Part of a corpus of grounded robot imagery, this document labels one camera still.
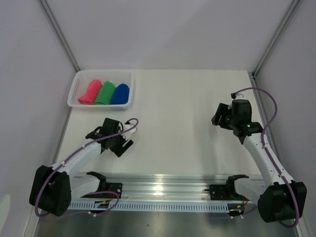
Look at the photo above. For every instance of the blue towel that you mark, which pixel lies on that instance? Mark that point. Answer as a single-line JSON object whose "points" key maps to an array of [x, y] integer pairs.
{"points": [[120, 95]]}

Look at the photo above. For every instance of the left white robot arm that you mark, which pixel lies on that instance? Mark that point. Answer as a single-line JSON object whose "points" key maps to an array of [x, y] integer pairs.
{"points": [[55, 187]]}

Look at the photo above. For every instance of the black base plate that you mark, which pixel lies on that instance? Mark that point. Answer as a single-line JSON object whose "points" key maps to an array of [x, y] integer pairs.
{"points": [[112, 187], [223, 192]]}

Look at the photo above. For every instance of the left aluminium corner post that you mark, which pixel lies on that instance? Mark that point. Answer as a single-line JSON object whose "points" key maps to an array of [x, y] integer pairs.
{"points": [[58, 33]]}

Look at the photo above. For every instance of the white plastic basket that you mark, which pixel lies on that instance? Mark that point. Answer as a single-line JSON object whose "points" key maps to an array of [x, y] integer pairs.
{"points": [[84, 77]]}

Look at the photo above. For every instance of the white slotted cable duct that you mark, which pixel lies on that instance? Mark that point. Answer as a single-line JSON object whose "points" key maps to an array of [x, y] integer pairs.
{"points": [[208, 207]]}

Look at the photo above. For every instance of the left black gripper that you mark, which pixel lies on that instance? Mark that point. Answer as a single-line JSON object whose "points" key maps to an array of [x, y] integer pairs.
{"points": [[119, 149]]}

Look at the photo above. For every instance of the green towel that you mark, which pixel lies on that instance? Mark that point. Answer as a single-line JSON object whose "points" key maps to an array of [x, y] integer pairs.
{"points": [[105, 93]]}

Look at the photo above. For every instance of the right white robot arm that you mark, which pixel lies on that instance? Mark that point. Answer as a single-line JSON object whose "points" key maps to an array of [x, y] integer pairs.
{"points": [[282, 198]]}

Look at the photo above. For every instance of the aluminium front rail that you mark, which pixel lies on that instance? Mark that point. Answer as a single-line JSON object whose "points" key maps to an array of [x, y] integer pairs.
{"points": [[166, 188]]}

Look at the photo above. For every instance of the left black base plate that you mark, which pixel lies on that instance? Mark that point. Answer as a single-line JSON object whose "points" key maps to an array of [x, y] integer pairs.
{"points": [[112, 187]]}

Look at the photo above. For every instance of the pink towel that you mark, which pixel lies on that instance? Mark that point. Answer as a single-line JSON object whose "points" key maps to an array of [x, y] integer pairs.
{"points": [[91, 93]]}

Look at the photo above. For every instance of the right aluminium corner post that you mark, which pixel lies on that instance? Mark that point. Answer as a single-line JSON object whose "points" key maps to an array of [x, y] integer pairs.
{"points": [[278, 33]]}

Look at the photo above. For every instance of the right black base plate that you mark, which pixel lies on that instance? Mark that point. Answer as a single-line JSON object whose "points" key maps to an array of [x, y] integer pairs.
{"points": [[223, 192]]}

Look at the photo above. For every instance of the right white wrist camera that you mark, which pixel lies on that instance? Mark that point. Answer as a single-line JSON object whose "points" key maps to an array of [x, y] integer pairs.
{"points": [[236, 96]]}

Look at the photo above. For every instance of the aluminium corner post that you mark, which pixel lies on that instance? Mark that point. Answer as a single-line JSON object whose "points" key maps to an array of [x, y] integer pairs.
{"points": [[58, 33], [278, 33]]}

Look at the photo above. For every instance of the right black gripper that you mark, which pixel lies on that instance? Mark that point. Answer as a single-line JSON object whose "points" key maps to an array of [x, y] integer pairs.
{"points": [[222, 110]]}

